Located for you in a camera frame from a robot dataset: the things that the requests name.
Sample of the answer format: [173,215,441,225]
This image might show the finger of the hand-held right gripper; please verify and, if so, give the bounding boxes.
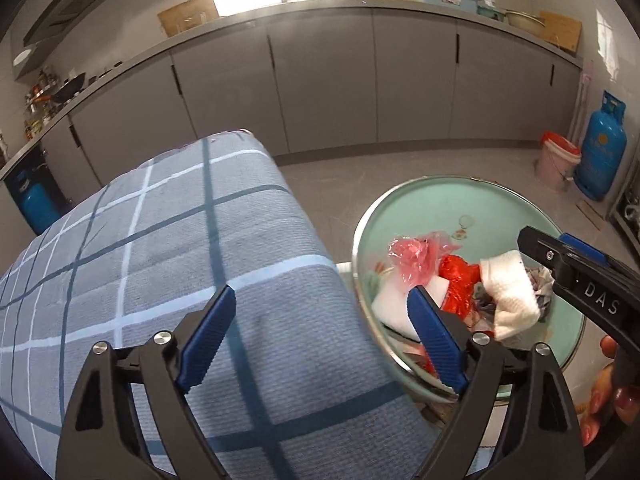
[517,226,640,361]
[559,234,640,286]

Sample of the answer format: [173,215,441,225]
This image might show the red plastic bag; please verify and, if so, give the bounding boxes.
[439,255,485,328]

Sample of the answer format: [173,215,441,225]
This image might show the white foam block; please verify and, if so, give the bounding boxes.
[372,277,451,341]

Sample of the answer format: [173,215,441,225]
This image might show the grey plaid cloth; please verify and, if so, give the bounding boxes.
[472,266,556,323]

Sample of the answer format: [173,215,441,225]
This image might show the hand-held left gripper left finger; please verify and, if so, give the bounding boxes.
[55,284,237,480]

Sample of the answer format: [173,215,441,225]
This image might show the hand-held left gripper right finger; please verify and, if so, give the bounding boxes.
[406,285,586,480]

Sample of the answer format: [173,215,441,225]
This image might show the white paper towel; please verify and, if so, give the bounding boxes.
[480,249,547,341]

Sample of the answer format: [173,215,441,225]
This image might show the person's right hand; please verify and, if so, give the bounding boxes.
[575,335,640,446]

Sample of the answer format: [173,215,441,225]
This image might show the black wok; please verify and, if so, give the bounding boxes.
[47,74,87,105]

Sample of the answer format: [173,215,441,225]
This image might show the metal basin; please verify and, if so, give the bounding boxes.
[505,9,547,29]

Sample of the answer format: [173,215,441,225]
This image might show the mint green enamel basin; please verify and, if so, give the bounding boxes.
[351,175,587,406]

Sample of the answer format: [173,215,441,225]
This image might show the grey base cabinets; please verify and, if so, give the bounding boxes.
[0,7,583,221]

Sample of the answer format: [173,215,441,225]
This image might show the metal spice rack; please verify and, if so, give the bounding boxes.
[22,67,57,138]

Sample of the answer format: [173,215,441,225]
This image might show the black range hood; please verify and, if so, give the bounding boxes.
[12,0,137,80]

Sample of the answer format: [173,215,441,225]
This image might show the wooden cutting board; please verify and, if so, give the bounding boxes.
[539,11,583,57]

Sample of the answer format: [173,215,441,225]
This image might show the blue gas cylinder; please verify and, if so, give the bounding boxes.
[574,90,628,202]
[19,167,61,233]

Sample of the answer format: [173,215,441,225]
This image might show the cardboard box on counter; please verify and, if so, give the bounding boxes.
[157,0,220,37]

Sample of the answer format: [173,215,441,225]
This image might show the pink bucket red lid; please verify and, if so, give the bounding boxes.
[535,131,582,192]

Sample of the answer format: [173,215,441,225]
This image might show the grey kitchen countertop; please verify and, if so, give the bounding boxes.
[0,0,585,181]

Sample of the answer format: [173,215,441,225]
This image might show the pink clear plastic bag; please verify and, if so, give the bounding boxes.
[389,231,463,293]

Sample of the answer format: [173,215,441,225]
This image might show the blue plaid tablecloth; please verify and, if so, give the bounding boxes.
[0,130,496,480]

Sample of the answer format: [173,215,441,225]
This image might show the pink long-handled tool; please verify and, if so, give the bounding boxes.
[572,60,593,143]

